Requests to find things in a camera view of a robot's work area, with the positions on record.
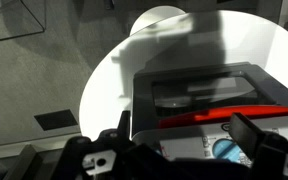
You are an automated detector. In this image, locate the blue toy stove knob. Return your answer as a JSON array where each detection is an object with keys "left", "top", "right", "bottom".
[{"left": 212, "top": 137, "right": 244, "bottom": 165}]

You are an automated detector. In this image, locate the black toy oven door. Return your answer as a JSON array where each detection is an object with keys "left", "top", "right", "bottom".
[{"left": 131, "top": 61, "right": 288, "bottom": 135}]

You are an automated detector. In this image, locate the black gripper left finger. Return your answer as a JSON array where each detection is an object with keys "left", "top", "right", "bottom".
[{"left": 116, "top": 109, "right": 132, "bottom": 140}]

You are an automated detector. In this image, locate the small white round table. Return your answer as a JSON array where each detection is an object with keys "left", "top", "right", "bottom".
[{"left": 129, "top": 5, "right": 187, "bottom": 36}]

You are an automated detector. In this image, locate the black square floor plate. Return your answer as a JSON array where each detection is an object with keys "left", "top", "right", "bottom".
[{"left": 33, "top": 108, "right": 79, "bottom": 132}]

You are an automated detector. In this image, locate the white toy kitchen stove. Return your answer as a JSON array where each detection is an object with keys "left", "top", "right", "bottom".
[{"left": 130, "top": 61, "right": 288, "bottom": 168}]

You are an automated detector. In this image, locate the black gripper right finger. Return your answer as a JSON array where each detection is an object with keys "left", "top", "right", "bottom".
[{"left": 228, "top": 112, "right": 269, "bottom": 160}]

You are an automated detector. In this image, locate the red oven door handle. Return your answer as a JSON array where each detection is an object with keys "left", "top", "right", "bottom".
[{"left": 157, "top": 104, "right": 288, "bottom": 130}]

